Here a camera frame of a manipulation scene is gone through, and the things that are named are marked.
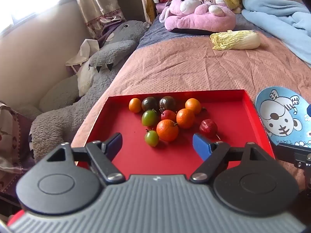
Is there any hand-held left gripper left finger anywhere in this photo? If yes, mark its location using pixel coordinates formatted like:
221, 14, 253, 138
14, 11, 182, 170
46, 133, 126, 186

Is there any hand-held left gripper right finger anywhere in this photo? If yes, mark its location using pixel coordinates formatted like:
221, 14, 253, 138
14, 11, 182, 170
190, 133, 268, 183

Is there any dark red tomato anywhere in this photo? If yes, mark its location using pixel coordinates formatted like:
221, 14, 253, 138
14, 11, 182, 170
199, 119, 217, 136

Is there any large mandarin orange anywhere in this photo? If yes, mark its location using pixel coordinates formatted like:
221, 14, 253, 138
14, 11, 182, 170
156, 119, 179, 142

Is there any green tomato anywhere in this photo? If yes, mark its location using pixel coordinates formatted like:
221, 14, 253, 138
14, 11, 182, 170
144, 130, 160, 147
142, 109, 157, 127

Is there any smooth orange tomato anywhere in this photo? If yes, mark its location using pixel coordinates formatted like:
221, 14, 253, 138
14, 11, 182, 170
185, 98, 202, 115

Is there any small orange tomato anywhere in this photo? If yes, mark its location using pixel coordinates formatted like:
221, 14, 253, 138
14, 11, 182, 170
128, 98, 142, 113

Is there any blue cartoon tiger plate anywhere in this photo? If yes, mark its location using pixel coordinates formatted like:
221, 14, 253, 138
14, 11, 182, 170
255, 86, 311, 151

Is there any red cardboard tray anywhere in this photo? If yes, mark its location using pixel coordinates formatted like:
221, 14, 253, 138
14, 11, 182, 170
86, 89, 276, 176

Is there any small red tomato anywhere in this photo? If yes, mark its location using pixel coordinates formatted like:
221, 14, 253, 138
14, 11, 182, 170
160, 110, 176, 122

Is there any dark brown tomato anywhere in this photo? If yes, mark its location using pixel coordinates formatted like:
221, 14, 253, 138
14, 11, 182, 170
141, 97, 158, 112
159, 96, 176, 112

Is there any cream cushion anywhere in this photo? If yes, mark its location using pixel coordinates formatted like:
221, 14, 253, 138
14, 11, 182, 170
39, 75, 80, 112

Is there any pink dotted bedspread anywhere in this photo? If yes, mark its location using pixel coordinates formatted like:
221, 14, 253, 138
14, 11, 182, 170
70, 12, 311, 195

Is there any grey plush toy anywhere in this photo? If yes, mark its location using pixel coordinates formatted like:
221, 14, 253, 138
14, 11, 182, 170
29, 20, 149, 163

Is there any white tote bag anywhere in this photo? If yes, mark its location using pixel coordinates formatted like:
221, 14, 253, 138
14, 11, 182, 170
65, 39, 100, 66

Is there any napa cabbage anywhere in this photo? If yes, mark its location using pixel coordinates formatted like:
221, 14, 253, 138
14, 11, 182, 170
210, 30, 261, 51

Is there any floral patterned cloth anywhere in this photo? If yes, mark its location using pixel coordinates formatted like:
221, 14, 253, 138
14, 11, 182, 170
0, 102, 32, 192

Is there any light blue blanket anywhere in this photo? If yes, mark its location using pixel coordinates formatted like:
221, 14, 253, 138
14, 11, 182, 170
242, 0, 311, 65

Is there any pink plush rabbit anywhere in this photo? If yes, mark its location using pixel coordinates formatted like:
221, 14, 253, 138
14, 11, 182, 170
159, 0, 237, 32

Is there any floral curtain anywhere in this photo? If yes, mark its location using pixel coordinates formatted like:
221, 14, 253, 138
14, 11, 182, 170
70, 0, 127, 39

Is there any window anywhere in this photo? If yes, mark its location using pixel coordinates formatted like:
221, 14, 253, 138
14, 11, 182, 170
0, 0, 78, 30

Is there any wooden bed frame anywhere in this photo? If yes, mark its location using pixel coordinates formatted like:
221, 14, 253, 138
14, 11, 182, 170
140, 0, 157, 25

